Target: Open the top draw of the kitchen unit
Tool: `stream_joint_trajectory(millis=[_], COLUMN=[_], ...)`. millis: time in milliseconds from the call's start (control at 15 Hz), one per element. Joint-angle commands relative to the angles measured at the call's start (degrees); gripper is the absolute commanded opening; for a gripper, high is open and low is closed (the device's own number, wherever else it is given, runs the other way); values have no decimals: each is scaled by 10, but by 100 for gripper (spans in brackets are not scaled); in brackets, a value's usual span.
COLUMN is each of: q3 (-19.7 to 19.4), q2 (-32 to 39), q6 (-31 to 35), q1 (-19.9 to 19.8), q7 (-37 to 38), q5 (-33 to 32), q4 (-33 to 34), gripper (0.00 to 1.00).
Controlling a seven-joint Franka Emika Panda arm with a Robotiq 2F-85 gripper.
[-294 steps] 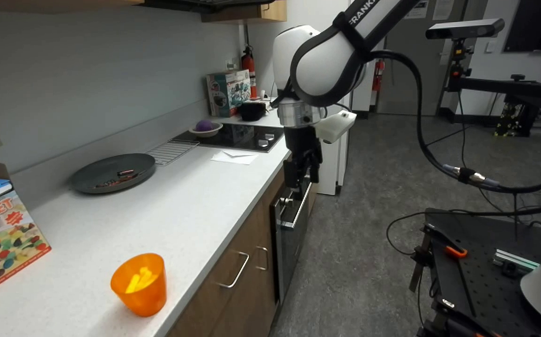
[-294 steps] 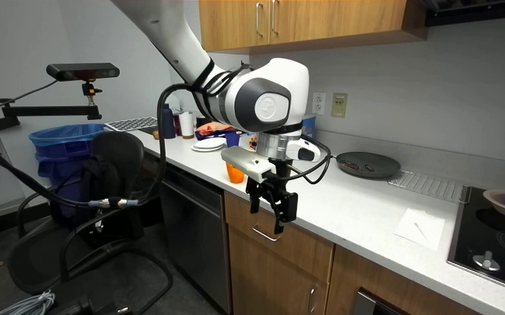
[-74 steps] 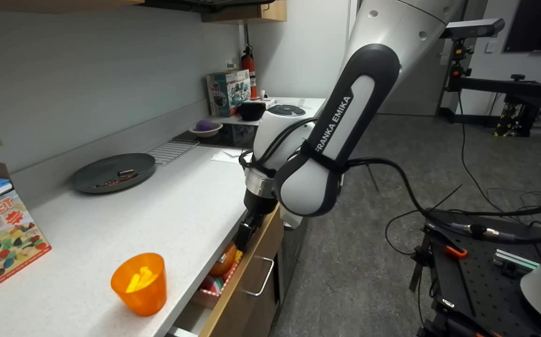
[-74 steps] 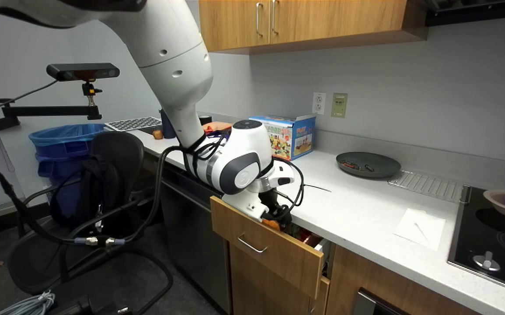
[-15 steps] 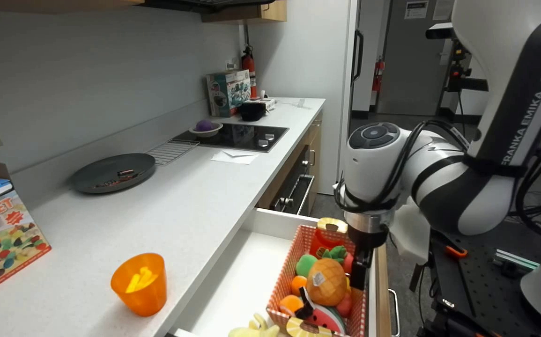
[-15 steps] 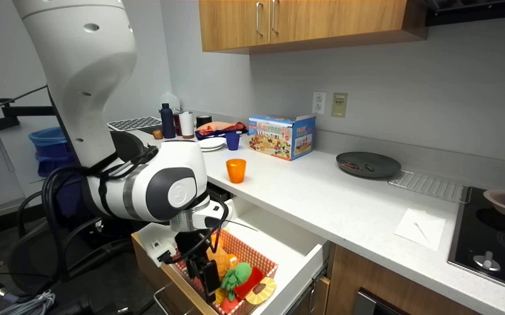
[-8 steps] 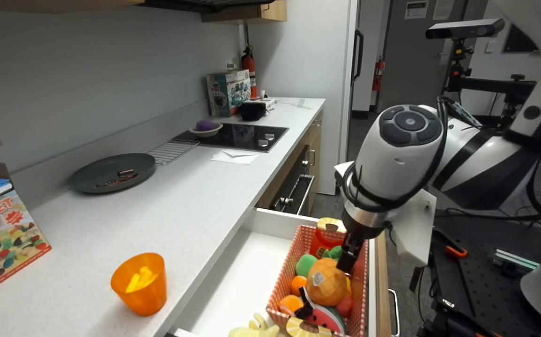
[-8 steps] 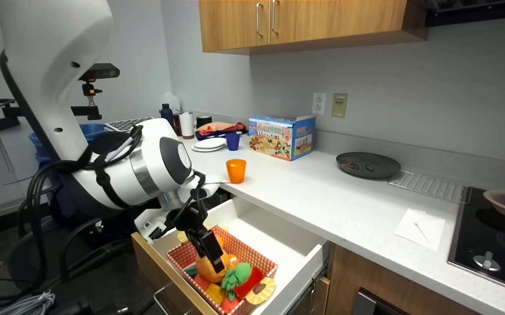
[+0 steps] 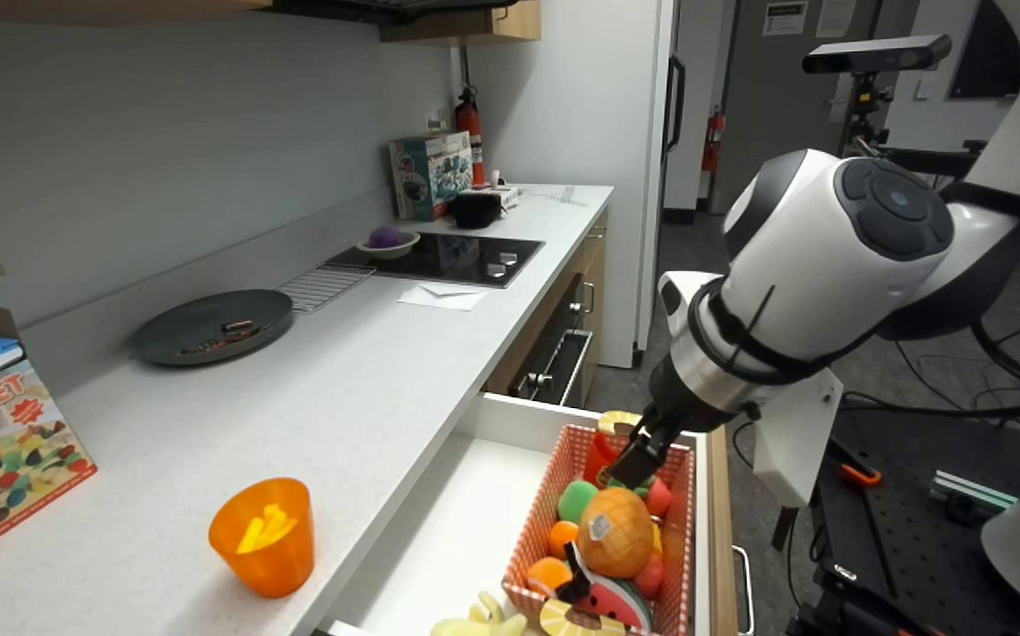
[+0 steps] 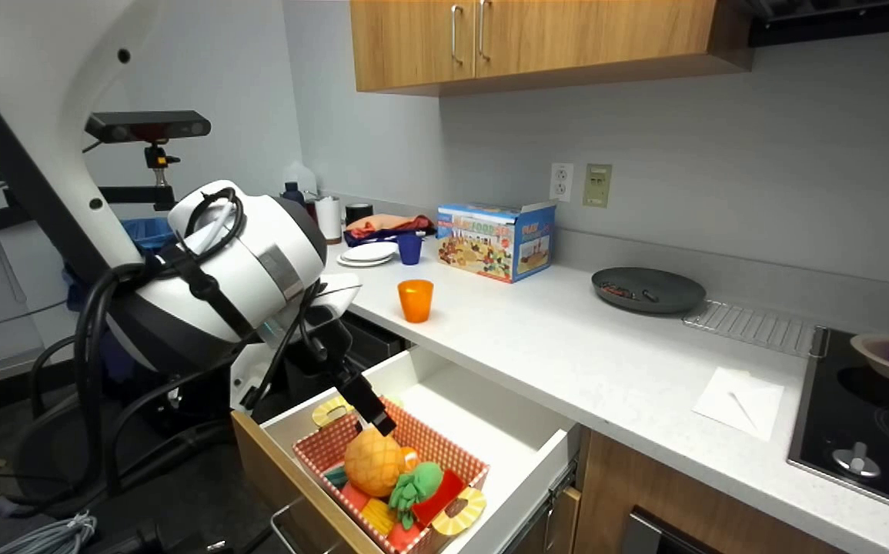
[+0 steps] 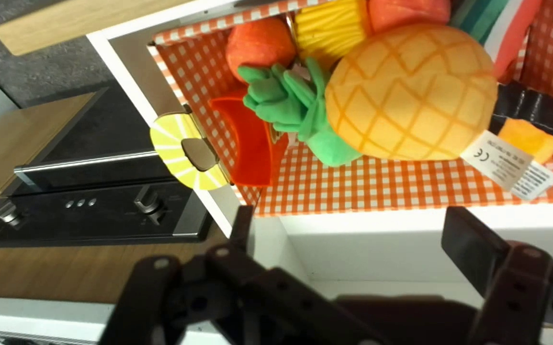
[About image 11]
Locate plush yellow ribbed toy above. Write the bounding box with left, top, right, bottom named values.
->
left=294, top=0, right=372, bottom=65

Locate basket with orange checked lining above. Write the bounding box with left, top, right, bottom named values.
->
left=148, top=0, right=553, bottom=217

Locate white and wood kitchen unit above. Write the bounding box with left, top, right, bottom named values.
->
left=0, top=0, right=553, bottom=345

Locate silver drawer handle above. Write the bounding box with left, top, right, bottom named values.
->
left=0, top=328, right=101, bottom=345

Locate white drawer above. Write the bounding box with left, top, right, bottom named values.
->
left=0, top=296, right=231, bottom=345

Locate silver oven knob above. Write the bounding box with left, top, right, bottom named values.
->
left=134, top=186, right=168, bottom=225
left=0, top=200, right=22, bottom=227

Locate red felt slice toy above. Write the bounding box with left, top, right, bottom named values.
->
left=209, top=90, right=290, bottom=187

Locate plush pineapple toy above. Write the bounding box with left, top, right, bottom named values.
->
left=237, top=23, right=553, bottom=201

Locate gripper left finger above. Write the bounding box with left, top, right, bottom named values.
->
left=98, top=205, right=378, bottom=345

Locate plush watermelon slice toy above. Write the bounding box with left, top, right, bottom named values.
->
left=449, top=0, right=543, bottom=81

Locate plush sushi toy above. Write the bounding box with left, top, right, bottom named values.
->
left=488, top=80, right=553, bottom=164

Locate plush lemon slice toy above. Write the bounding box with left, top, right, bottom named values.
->
left=150, top=112, right=232, bottom=191

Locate plush red round toy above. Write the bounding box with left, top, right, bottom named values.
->
left=367, top=0, right=451, bottom=34

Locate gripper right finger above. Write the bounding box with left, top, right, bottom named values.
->
left=441, top=207, right=553, bottom=345

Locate silver oven door handle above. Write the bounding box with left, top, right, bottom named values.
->
left=14, top=150, right=161, bottom=175

